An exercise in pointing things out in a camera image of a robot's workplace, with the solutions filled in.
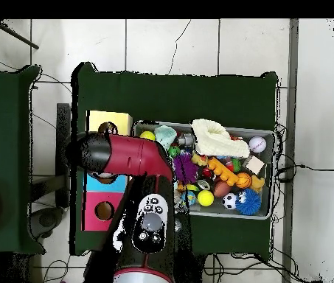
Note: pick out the mint green knitted cloth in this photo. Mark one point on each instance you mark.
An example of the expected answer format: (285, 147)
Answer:
(166, 135)

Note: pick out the cream knitted cloth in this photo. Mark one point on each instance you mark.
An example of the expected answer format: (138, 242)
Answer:
(213, 141)

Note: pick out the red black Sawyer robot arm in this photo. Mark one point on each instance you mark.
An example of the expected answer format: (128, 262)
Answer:
(131, 156)

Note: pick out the wooden box with three holes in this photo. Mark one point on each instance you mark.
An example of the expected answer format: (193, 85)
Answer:
(119, 118)

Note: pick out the shallow silver mesh bin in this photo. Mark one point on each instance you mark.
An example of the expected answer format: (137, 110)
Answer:
(243, 216)

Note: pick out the purple spiky rubber ball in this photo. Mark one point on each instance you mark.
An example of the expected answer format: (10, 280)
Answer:
(185, 169)

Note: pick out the yellow tennis ball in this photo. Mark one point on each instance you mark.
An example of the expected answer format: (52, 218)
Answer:
(205, 198)

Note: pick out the clear glitter ball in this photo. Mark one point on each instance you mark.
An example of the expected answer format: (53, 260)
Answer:
(177, 225)

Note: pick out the small soccer ball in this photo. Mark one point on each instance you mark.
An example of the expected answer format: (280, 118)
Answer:
(229, 201)

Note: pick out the small orange basketball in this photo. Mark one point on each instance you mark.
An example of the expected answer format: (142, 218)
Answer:
(244, 180)

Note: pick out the large wooden cube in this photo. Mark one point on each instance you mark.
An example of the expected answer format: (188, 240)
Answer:
(255, 165)

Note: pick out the white baseball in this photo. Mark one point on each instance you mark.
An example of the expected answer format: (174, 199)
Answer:
(257, 144)

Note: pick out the blue spiky rubber ball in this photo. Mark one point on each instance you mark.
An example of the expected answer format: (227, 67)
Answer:
(249, 203)

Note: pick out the black metal stand bar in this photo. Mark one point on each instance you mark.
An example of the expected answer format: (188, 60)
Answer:
(62, 118)

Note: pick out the dark green side table cloth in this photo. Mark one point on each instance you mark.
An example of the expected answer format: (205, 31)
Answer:
(4, 118)

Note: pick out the black tripod leg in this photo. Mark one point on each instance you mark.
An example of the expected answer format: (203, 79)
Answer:
(19, 36)

